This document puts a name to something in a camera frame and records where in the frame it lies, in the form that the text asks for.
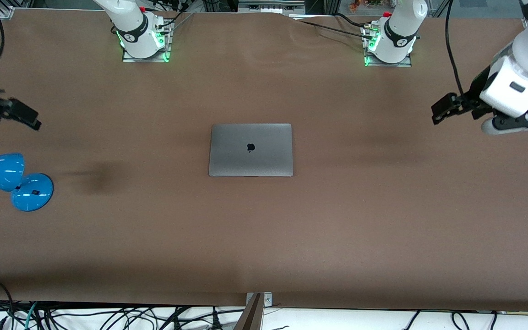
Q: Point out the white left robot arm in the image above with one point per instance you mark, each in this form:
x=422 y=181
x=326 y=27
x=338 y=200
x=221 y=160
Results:
x=399 y=32

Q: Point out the small metal edge bracket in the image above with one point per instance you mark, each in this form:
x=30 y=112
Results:
x=267 y=299

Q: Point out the grey metal equipment box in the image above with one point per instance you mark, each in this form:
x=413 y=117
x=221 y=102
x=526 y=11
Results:
x=270 y=6

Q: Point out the blue desk lamp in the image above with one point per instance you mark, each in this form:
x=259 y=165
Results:
x=30 y=192

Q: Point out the grey metal pole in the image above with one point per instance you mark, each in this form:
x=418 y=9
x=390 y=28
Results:
x=251 y=316

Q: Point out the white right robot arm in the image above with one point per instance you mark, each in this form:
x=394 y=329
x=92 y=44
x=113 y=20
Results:
x=131 y=23

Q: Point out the grey laptop with black keyboard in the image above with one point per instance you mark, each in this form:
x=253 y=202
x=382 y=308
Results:
x=251 y=151

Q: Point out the metal table corner bracket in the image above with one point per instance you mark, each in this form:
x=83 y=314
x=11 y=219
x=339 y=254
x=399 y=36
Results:
x=7 y=11

